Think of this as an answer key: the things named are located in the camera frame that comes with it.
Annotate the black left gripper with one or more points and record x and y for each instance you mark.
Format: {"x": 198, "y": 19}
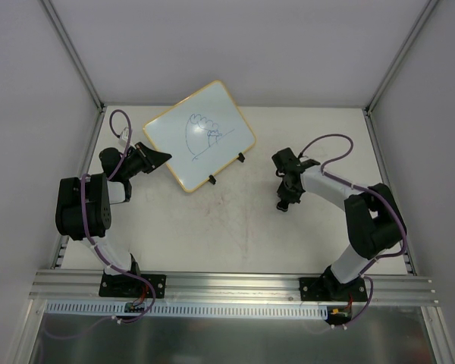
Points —
{"x": 145, "y": 159}

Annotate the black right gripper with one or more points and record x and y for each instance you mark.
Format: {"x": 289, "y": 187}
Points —
{"x": 288, "y": 189}

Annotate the black whiteboard eraser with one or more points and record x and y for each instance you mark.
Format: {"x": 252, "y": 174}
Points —
{"x": 283, "y": 204}

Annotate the yellow framed whiteboard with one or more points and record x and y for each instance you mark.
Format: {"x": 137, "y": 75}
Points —
{"x": 204, "y": 133}

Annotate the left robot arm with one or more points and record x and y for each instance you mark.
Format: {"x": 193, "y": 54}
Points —
{"x": 83, "y": 211}

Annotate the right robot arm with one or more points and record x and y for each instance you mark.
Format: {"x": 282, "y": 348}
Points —
{"x": 374, "y": 223}

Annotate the black right easel foot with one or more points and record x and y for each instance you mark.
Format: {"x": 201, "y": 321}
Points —
{"x": 241, "y": 157}

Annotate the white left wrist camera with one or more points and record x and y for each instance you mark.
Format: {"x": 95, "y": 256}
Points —
{"x": 124, "y": 138}

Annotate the left aluminium frame post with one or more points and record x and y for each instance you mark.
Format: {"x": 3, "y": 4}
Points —
{"x": 66, "y": 41}

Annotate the aluminium frame post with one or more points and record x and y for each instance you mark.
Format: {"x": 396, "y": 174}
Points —
{"x": 418, "y": 26}
{"x": 66, "y": 41}

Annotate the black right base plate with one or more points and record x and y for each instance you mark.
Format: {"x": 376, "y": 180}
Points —
{"x": 316, "y": 290}

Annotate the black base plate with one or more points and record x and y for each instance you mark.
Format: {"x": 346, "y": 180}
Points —
{"x": 316, "y": 290}
{"x": 120, "y": 286}

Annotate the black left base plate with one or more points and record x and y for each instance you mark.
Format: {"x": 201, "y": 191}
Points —
{"x": 120, "y": 286}

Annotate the white slotted cable duct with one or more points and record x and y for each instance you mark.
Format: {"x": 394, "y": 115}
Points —
{"x": 197, "y": 310}

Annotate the aluminium mounting rail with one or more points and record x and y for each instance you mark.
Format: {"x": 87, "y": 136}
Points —
{"x": 237, "y": 288}

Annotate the right aluminium frame post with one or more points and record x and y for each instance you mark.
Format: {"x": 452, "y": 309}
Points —
{"x": 418, "y": 26}

